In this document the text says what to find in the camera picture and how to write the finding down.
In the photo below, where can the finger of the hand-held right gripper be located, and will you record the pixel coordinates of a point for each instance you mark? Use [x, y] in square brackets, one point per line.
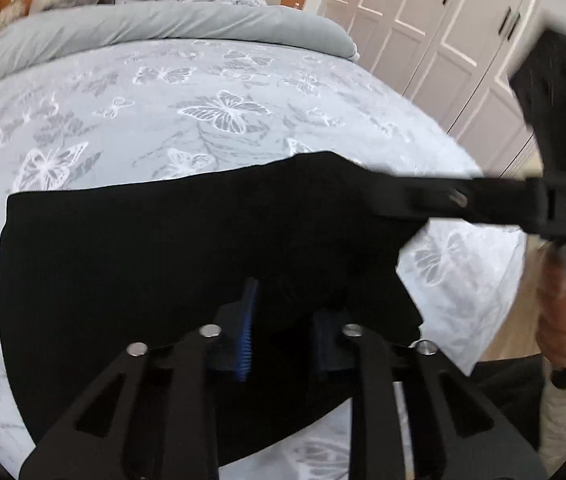
[443, 197]

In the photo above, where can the white wardrobe doors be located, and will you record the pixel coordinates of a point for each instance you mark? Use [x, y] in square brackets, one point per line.
[438, 35]

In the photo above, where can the white feathery lamp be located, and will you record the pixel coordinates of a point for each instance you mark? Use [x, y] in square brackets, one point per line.
[10, 12]

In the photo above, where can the grey folded duvet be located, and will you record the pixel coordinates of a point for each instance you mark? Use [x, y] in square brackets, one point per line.
[163, 22]

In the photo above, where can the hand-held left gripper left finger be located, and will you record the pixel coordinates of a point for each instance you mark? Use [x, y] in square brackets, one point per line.
[243, 330]

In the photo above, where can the person's right hand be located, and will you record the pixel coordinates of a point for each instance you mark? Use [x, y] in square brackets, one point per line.
[565, 320]

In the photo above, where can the black pants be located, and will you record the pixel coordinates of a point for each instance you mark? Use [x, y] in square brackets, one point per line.
[163, 270]

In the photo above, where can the bed with butterfly sheet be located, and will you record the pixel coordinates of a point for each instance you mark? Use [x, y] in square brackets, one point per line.
[188, 110]

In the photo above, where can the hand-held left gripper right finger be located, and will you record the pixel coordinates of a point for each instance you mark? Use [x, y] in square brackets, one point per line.
[324, 340]

